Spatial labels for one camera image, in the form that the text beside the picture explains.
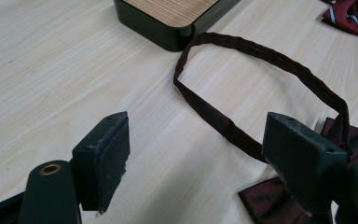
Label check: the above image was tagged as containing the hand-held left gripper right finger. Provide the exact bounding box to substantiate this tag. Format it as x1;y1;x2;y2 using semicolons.
261;111;350;217

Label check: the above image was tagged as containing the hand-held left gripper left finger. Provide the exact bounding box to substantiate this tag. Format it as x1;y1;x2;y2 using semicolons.
71;111;131;215

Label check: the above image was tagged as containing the dark maroon bow tie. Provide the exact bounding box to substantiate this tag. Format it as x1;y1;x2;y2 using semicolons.
172;32;358;224

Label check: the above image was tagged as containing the black rack with wooden base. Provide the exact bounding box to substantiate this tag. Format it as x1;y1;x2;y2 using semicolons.
113;0;241;53

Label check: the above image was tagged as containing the red striped bow tie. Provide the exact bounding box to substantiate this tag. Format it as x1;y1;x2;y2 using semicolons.
321;0;358;49

